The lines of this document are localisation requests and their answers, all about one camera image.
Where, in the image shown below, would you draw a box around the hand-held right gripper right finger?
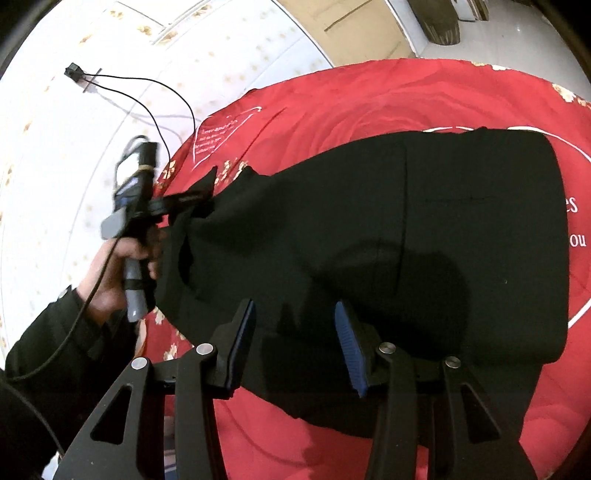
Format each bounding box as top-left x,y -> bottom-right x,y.
335,300 -> 539,480

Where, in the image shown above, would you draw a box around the thin black floor cable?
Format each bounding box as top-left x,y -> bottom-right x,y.
95,83 -> 167,145
78,74 -> 197,136

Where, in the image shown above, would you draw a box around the tan cardboard panel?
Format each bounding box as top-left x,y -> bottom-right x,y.
277,0 -> 419,70

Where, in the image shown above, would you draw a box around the person's left forearm black sleeve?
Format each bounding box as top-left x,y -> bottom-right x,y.
4,286 -> 141,467

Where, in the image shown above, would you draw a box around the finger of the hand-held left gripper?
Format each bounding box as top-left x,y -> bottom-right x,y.
159,190 -> 217,217

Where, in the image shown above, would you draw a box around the black pants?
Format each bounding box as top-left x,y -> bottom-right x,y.
154,127 -> 571,439

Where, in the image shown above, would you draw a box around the dark wooden furniture leg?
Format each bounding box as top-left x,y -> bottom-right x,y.
409,0 -> 462,47
455,0 -> 491,22

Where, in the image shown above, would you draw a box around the person's left hand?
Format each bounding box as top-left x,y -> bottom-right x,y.
76,228 -> 163,326

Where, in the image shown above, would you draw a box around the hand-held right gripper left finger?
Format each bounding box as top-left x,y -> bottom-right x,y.
53,298 -> 257,480

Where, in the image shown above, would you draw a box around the red printed blanket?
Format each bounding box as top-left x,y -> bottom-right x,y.
139,58 -> 591,480

